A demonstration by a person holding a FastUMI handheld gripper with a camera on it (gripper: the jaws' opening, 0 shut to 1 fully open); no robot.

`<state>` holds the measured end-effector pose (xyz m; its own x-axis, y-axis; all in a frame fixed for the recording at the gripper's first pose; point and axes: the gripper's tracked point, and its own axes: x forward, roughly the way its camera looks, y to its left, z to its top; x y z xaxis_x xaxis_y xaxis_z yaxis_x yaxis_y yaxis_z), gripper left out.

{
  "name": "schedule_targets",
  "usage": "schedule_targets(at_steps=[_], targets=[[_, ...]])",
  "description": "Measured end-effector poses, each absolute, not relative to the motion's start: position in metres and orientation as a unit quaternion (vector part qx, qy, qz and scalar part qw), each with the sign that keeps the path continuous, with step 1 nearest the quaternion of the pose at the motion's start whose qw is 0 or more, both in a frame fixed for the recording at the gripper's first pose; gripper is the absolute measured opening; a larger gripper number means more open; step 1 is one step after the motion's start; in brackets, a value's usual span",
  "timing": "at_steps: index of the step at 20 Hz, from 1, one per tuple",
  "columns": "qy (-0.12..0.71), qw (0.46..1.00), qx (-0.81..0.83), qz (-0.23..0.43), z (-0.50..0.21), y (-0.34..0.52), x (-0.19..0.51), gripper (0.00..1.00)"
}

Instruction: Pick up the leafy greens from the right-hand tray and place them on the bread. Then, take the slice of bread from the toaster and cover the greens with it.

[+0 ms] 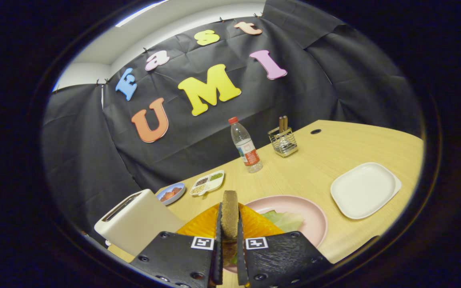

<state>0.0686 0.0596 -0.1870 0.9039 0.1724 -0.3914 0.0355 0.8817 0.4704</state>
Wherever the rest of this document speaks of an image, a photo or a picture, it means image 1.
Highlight red tomato pieces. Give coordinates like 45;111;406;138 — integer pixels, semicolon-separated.
160;187;182;202

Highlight small blue plate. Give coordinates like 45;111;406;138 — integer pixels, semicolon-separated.
156;182;186;206

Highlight white square plate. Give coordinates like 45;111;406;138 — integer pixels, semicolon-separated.
330;162;402;220

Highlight clear plastic water bottle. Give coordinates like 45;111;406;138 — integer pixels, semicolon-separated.
228;117;263;173

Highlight pink round plate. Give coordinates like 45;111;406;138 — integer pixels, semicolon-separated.
222;195;328;274

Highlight metal wire utensil holder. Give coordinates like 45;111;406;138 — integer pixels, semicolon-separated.
268;127;299;158

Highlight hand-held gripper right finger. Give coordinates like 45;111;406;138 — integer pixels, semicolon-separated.
237;202;333;288

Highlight white sectioned seed dish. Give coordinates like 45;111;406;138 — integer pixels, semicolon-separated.
190;170;225;196

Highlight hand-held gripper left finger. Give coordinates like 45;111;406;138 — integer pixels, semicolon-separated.
130;202;224;288

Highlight green lettuce leaf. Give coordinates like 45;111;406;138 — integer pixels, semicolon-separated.
259;210;305;233

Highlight brown bread slice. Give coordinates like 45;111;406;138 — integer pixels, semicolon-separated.
220;190;240;262

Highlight white toaster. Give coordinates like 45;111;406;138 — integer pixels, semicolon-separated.
94;189;186;257

